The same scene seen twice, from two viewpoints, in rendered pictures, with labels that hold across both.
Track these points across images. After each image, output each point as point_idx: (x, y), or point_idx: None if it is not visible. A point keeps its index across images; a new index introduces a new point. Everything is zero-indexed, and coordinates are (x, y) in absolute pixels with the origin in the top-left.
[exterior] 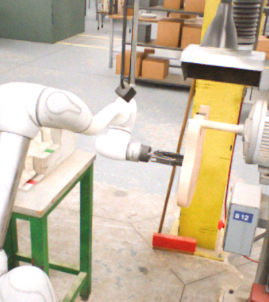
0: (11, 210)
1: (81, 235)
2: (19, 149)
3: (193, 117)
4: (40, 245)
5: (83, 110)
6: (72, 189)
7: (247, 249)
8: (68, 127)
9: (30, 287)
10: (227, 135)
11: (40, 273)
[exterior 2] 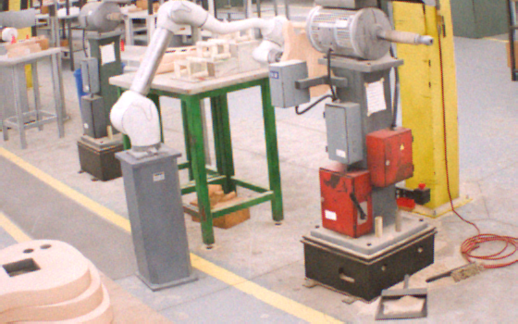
0: (153, 73)
1: (266, 150)
2: (161, 36)
3: (398, 54)
4: (191, 120)
5: (193, 10)
6: (237, 90)
7: (281, 102)
8: (186, 21)
9: (138, 104)
10: (425, 71)
11: (148, 100)
